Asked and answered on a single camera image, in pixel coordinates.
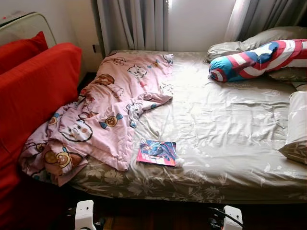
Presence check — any colourful comic book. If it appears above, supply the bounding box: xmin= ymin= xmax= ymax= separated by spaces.
xmin=137 ymin=139 xmax=177 ymax=167

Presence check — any bed with grey floral sheet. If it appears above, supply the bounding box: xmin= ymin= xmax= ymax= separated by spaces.
xmin=67 ymin=49 xmax=307 ymax=204

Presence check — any folded grey floral duvet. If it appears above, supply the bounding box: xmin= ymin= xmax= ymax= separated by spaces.
xmin=278 ymin=91 xmax=307 ymax=164

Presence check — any pink cartoon blanket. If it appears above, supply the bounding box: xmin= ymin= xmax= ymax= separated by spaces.
xmin=19 ymin=53 xmax=174 ymax=187

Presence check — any large red cushion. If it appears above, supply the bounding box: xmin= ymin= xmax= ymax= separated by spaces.
xmin=0 ymin=42 xmax=82 ymax=226

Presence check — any small grey roll pillow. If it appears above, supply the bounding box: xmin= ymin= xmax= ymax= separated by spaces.
xmin=292 ymin=81 xmax=307 ymax=92

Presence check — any grey floral pillow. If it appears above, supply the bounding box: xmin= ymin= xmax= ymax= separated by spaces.
xmin=206 ymin=26 xmax=307 ymax=62
xmin=268 ymin=67 xmax=307 ymax=82

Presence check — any red white blue bolster pillow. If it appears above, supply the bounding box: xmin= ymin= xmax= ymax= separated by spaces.
xmin=209 ymin=39 xmax=307 ymax=83

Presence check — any small red cushion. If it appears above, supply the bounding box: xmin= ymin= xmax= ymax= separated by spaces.
xmin=0 ymin=31 xmax=48 ymax=75

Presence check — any grey curtain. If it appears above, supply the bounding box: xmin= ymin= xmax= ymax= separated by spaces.
xmin=91 ymin=0 xmax=169 ymax=57
xmin=224 ymin=0 xmax=307 ymax=43

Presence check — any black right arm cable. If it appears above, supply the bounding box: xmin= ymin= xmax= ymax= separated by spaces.
xmin=210 ymin=207 xmax=243 ymax=227

